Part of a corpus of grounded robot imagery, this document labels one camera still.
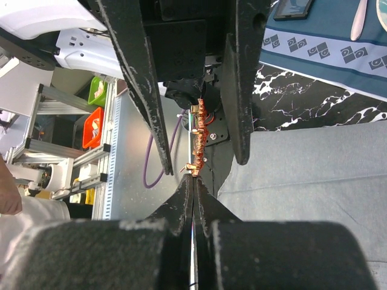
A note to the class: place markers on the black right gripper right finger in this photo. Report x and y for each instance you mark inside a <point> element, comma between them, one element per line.
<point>236,254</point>

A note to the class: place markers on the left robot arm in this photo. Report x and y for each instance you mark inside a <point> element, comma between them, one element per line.
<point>66,34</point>

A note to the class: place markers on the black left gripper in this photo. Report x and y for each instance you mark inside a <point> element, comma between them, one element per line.
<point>173,40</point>

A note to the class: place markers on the orange storage bin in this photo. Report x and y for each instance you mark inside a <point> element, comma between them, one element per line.
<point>92,129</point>

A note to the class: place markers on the blue patterned placemat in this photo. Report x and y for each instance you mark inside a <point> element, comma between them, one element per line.
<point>319,47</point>

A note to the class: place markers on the grey button shirt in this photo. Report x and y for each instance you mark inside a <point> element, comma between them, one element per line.
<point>335,174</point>

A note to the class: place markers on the gold leaf brooch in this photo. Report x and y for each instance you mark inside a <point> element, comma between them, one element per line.
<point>200,137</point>

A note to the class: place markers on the green storage bin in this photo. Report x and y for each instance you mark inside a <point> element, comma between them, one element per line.
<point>97,92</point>

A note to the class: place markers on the teal patterned plate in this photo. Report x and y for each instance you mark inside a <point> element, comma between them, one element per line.
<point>381,10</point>

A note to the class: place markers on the bystander bare hand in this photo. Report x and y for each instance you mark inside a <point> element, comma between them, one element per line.
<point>11,202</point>

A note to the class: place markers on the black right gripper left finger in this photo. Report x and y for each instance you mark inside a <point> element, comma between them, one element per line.
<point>150,254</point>

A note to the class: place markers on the aluminium shelf rack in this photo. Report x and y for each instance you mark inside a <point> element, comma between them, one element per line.
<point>51,164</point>

